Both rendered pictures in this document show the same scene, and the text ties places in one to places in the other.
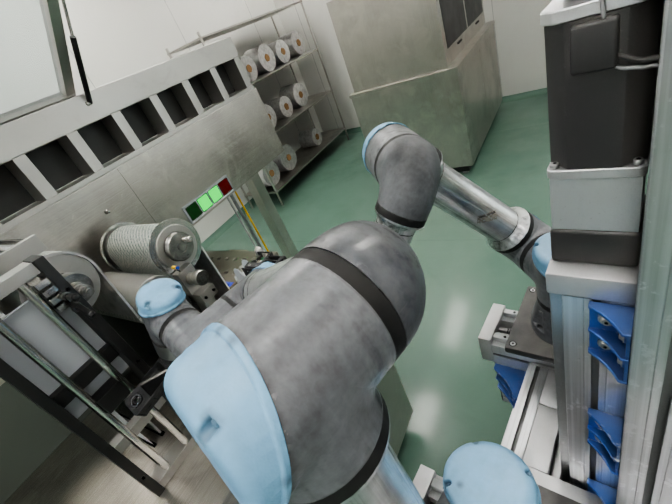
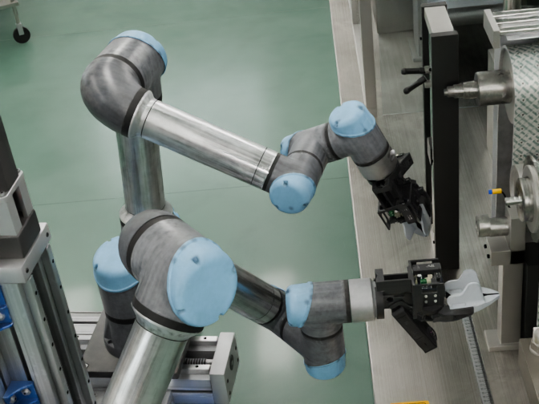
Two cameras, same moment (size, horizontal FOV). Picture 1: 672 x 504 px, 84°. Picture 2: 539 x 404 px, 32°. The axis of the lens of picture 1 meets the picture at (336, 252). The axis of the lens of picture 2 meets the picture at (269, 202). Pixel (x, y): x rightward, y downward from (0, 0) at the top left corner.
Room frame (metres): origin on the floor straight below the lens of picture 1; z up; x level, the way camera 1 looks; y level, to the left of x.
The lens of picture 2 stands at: (1.72, -0.76, 2.17)
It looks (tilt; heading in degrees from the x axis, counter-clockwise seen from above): 33 degrees down; 144
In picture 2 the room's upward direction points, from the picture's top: 8 degrees counter-clockwise
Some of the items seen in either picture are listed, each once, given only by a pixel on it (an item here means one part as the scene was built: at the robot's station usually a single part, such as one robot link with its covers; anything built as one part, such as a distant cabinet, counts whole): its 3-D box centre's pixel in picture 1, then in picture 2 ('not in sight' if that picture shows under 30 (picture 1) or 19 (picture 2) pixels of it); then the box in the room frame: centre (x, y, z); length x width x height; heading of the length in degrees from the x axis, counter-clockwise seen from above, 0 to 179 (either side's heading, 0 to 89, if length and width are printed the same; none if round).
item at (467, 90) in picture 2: (83, 290); (460, 90); (0.69, 0.48, 1.34); 0.06 x 0.03 x 0.03; 49
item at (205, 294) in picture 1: (216, 311); (502, 280); (0.88, 0.37, 1.05); 0.06 x 0.05 x 0.31; 49
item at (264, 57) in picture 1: (275, 103); not in sight; (4.93, -0.06, 0.93); 1.83 x 0.53 x 1.85; 139
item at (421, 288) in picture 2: (271, 272); (410, 292); (0.83, 0.17, 1.12); 0.12 x 0.08 x 0.09; 49
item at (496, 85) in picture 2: (70, 288); (492, 87); (0.73, 0.52, 1.34); 0.06 x 0.06 x 0.06; 49
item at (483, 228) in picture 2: (200, 277); (482, 225); (0.85, 0.34, 1.18); 0.04 x 0.02 x 0.04; 139
